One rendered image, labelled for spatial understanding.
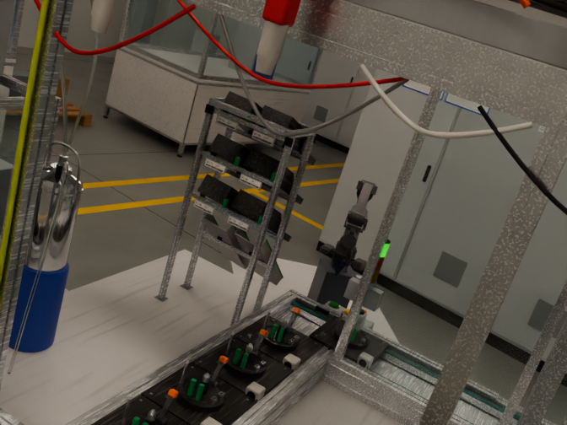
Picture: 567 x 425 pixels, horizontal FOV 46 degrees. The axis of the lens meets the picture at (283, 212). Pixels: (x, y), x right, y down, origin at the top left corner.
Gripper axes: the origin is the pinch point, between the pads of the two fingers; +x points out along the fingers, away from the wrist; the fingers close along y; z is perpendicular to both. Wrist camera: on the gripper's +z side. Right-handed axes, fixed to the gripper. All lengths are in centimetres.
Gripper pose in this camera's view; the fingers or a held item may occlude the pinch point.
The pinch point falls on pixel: (339, 268)
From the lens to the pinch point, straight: 267.8
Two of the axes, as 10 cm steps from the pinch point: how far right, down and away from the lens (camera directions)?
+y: 8.5, 3.8, -3.6
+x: -2.9, 9.1, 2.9
